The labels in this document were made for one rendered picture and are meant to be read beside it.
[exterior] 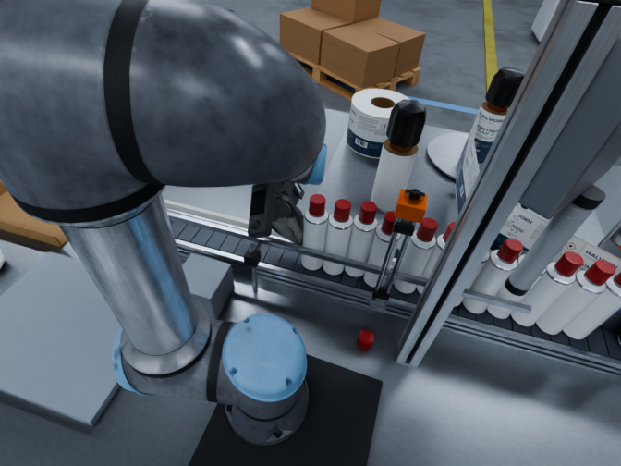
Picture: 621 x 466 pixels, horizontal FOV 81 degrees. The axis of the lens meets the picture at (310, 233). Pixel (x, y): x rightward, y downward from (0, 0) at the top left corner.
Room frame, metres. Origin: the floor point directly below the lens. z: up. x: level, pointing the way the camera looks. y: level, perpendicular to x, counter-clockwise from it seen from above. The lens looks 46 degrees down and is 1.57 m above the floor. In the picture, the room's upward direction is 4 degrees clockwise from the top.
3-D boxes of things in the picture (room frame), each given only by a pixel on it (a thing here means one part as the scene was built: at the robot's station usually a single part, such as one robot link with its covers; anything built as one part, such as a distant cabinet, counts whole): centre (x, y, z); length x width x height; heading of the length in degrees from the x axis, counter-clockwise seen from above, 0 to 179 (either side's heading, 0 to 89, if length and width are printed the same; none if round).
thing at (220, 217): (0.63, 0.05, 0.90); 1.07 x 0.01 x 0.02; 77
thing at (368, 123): (1.13, -0.20, 0.95); 0.20 x 0.20 x 0.14
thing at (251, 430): (0.24, 0.05, 0.91); 0.15 x 0.15 x 0.10
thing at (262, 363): (0.24, 0.06, 1.03); 0.13 x 0.12 x 0.14; 88
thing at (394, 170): (0.81, -0.21, 1.03); 0.09 x 0.09 x 0.30
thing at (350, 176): (0.93, -0.44, 0.86); 0.80 x 0.67 x 0.05; 77
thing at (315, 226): (0.56, -0.01, 0.98); 0.05 x 0.05 x 0.20
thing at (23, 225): (0.75, 0.75, 0.85); 0.30 x 0.26 x 0.04; 77
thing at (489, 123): (1.07, -0.53, 1.04); 0.09 x 0.09 x 0.29
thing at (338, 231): (0.56, -0.06, 0.98); 0.05 x 0.05 x 0.20
